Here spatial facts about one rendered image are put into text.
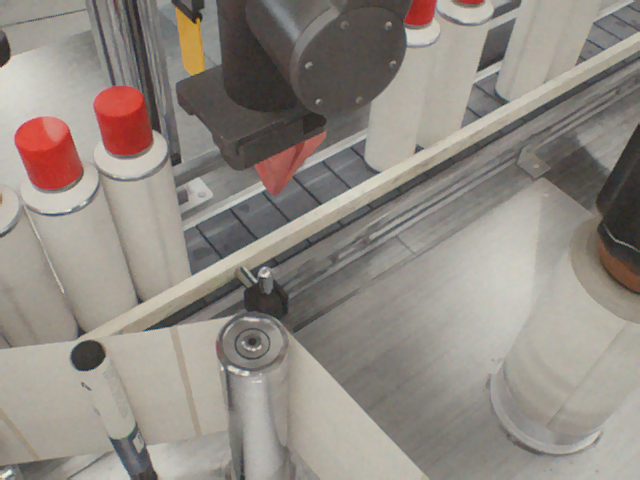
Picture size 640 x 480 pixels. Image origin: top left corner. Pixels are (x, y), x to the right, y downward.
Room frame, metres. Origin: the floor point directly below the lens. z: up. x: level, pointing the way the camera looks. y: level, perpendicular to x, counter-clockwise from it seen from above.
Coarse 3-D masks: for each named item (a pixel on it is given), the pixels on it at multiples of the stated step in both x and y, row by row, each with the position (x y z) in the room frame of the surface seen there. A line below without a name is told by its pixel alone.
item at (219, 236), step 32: (608, 32) 0.78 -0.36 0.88; (576, 64) 0.70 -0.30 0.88; (480, 96) 0.62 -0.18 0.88; (512, 128) 0.57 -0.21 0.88; (352, 160) 0.50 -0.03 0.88; (448, 160) 0.51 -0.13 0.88; (288, 192) 0.45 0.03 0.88; (320, 192) 0.45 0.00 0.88; (224, 224) 0.40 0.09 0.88; (256, 224) 0.40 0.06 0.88; (192, 256) 0.36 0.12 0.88; (224, 256) 0.36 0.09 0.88; (288, 256) 0.37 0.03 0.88; (224, 288) 0.33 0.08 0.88
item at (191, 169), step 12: (516, 12) 0.67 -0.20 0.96; (492, 24) 0.64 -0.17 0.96; (504, 24) 0.65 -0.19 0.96; (492, 36) 0.64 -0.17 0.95; (204, 156) 0.41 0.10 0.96; (216, 156) 0.41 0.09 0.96; (180, 168) 0.39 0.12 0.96; (192, 168) 0.39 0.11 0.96; (204, 168) 0.40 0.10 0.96; (216, 168) 0.41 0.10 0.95; (180, 180) 0.38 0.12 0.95; (192, 180) 0.39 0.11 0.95
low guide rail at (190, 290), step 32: (608, 64) 0.67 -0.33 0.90; (544, 96) 0.59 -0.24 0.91; (480, 128) 0.53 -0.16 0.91; (416, 160) 0.47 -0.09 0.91; (352, 192) 0.42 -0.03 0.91; (384, 192) 0.44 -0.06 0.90; (288, 224) 0.38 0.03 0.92; (320, 224) 0.39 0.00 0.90; (256, 256) 0.34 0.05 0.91; (192, 288) 0.30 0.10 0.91; (128, 320) 0.27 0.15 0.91; (160, 320) 0.28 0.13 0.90
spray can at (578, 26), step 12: (576, 0) 0.65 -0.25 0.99; (588, 0) 0.65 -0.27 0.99; (600, 0) 0.66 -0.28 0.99; (576, 12) 0.65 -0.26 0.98; (588, 12) 0.65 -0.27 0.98; (576, 24) 0.65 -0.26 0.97; (588, 24) 0.66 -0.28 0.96; (564, 36) 0.65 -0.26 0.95; (576, 36) 0.65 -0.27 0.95; (564, 48) 0.65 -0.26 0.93; (576, 48) 0.65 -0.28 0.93; (564, 60) 0.65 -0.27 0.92; (576, 60) 0.66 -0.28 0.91; (552, 72) 0.65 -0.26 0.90
